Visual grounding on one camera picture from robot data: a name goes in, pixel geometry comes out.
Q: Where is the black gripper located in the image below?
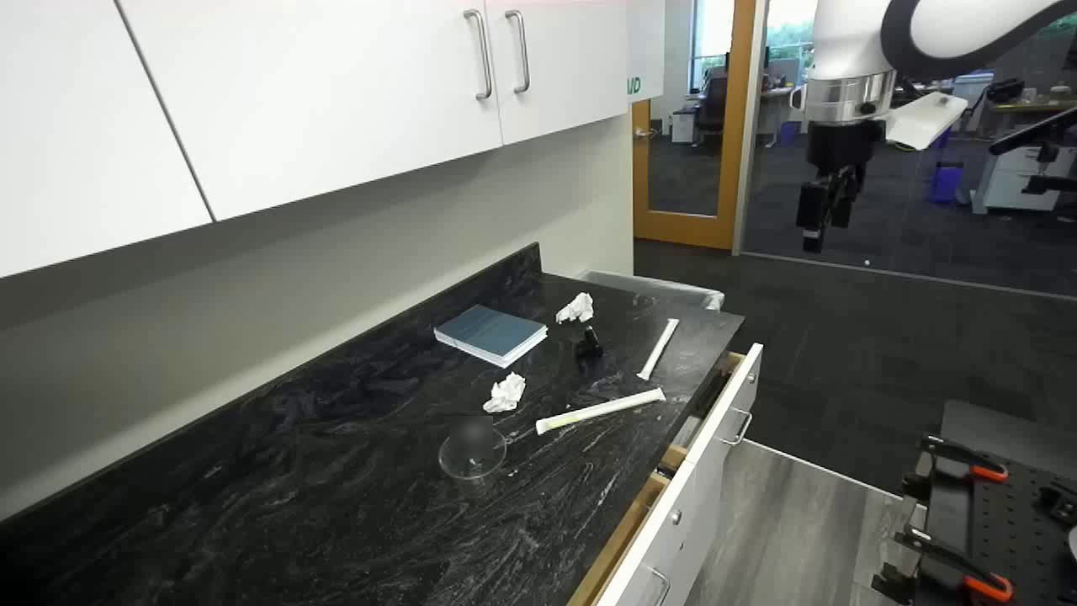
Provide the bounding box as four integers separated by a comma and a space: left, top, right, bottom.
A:
796, 118, 889, 256

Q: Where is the white tissue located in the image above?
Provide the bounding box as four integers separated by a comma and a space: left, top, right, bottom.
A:
553, 290, 600, 330
480, 370, 531, 419

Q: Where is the gray trash can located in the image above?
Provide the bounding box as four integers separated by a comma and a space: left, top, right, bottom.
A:
579, 265, 730, 318

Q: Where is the white office table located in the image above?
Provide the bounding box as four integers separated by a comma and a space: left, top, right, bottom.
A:
880, 91, 976, 155

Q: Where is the white stick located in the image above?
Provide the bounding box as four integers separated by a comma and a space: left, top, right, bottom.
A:
631, 318, 684, 384

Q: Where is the small black clip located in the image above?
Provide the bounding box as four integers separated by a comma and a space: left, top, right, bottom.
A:
573, 321, 604, 370

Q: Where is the open white drawer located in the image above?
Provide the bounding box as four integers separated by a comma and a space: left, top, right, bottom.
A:
565, 340, 766, 606

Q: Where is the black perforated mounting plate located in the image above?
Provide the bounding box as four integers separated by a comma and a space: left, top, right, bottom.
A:
913, 440, 1077, 606

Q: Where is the blue book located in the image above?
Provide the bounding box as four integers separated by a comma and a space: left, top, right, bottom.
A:
430, 303, 553, 370

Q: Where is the wide white upper cabinet door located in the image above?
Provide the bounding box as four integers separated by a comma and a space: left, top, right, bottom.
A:
0, 0, 216, 281

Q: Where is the wooden door frame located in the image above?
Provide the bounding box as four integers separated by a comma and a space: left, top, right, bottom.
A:
628, 0, 766, 256

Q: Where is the black clamp with orange handle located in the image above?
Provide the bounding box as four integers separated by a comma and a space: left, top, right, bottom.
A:
870, 522, 1020, 606
913, 431, 1014, 490

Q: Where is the silver cabinet handle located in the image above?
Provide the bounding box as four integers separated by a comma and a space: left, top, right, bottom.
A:
502, 8, 536, 99
461, 8, 499, 108

